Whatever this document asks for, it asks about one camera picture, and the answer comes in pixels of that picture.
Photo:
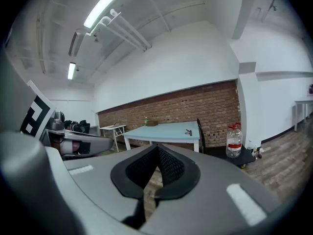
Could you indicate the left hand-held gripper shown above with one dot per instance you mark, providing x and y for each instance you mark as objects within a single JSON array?
[{"x": 36, "y": 111}]

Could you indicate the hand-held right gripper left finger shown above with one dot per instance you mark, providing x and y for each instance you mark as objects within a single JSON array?
[{"x": 97, "y": 180}]

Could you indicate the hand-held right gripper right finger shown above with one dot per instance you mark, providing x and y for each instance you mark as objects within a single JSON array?
[{"x": 215, "y": 192}]

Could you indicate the small white folding table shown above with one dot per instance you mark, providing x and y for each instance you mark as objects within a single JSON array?
[{"x": 115, "y": 127}]

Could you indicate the pile of black bags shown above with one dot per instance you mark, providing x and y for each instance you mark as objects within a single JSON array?
[{"x": 78, "y": 126}]

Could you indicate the black rubber mat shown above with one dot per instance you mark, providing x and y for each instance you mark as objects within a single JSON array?
[{"x": 242, "y": 157}]

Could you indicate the green plastic bottle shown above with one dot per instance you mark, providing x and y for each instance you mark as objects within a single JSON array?
[{"x": 146, "y": 122}]

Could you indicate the large clear water bottle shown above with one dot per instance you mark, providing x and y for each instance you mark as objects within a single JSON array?
[{"x": 234, "y": 141}]

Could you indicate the brown cardboard box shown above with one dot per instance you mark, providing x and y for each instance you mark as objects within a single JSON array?
[{"x": 152, "y": 123}]

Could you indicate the small clear plastic bottle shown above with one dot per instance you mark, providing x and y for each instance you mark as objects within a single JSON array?
[{"x": 250, "y": 147}]

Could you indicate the black chair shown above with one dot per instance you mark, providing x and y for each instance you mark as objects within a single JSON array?
[{"x": 201, "y": 136}]

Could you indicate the small brown bottle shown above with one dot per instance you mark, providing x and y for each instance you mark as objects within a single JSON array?
[{"x": 259, "y": 153}]

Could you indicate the light blue table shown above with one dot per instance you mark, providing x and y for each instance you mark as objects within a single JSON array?
[{"x": 166, "y": 131}]

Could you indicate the short lit ceiling light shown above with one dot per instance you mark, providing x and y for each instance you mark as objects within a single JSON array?
[{"x": 71, "y": 70}]

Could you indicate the unlit ceiling light fixture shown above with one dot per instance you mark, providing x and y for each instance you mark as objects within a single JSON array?
[{"x": 75, "y": 43}]

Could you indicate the white ceiling pipes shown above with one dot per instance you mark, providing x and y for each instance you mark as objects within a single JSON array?
[{"x": 127, "y": 30}]

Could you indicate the long lit ceiling light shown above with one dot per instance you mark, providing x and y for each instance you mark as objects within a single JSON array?
[{"x": 107, "y": 5}]

